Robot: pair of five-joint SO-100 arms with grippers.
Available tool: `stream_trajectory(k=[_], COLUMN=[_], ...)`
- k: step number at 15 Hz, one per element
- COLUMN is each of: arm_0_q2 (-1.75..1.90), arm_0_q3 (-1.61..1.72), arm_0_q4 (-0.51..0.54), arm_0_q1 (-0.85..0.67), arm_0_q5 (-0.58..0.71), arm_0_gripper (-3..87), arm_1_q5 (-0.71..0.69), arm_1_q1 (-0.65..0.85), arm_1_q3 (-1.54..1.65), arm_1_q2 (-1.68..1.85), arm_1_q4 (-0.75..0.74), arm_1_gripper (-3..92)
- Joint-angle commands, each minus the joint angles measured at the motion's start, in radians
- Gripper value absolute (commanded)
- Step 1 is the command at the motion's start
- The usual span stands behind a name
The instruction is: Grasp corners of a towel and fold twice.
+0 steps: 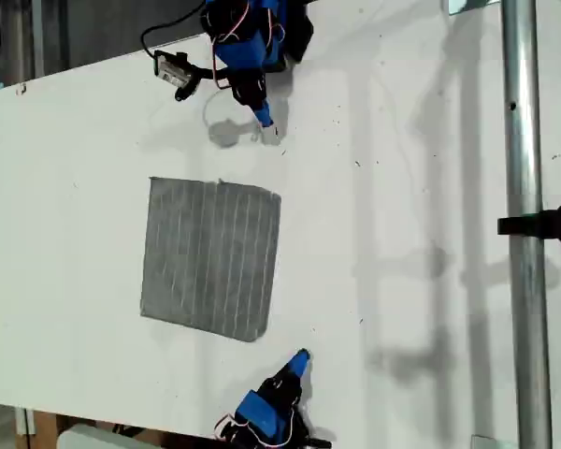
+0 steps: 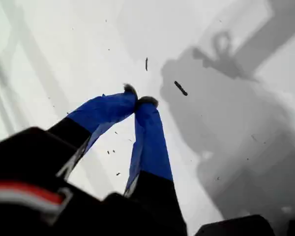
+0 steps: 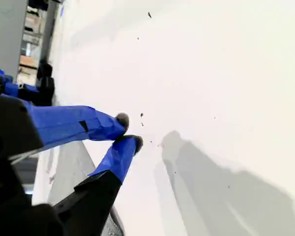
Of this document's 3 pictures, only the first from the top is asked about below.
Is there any grey striped towel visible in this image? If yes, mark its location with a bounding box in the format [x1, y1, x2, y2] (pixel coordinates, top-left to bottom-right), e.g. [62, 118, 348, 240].
[138, 176, 282, 344]

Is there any white box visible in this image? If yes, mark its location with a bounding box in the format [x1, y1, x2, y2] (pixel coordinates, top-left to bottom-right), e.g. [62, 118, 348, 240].
[57, 423, 139, 449]

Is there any black clamp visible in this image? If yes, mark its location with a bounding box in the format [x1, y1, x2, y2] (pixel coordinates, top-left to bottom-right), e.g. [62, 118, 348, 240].
[496, 198, 561, 249]

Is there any black camera stalk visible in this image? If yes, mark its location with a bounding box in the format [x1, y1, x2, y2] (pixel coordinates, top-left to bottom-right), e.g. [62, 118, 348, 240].
[174, 65, 233, 102]

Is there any black camera cable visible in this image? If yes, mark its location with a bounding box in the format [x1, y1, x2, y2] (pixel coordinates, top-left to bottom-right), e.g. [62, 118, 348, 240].
[140, 0, 208, 60]

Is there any steel post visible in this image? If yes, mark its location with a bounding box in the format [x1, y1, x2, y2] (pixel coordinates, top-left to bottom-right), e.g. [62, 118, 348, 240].
[499, 0, 554, 449]

